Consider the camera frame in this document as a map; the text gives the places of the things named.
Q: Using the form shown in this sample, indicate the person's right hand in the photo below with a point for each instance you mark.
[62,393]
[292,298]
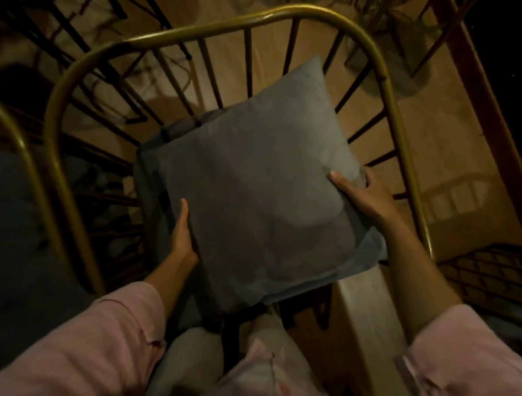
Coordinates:
[365,199]

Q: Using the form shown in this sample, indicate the person's left hand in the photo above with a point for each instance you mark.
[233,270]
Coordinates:
[182,240]

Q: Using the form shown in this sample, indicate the person's left thumb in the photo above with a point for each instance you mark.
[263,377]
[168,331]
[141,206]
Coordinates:
[184,216]

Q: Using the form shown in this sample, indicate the person's right thumb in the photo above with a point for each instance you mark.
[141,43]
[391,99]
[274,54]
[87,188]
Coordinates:
[343,183]

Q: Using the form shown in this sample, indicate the grey square cushion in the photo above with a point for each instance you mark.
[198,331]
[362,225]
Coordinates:
[257,191]

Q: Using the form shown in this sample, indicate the person's right forearm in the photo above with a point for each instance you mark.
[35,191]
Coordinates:
[444,322]

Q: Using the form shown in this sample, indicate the person's left forearm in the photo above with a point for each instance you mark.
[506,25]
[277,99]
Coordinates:
[98,331]

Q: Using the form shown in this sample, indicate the grey seat cushion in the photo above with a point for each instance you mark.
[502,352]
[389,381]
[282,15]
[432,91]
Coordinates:
[154,192]

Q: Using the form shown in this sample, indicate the gold metal spindle chair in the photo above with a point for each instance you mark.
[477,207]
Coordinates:
[26,187]
[231,75]

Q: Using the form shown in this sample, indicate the person's pink pyjama legs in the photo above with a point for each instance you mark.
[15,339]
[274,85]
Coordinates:
[238,361]

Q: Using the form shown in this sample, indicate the wooden table edge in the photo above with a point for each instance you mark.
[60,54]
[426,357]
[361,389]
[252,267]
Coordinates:
[371,336]

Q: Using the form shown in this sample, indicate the orange wooden post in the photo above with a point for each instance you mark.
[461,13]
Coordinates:
[490,114]

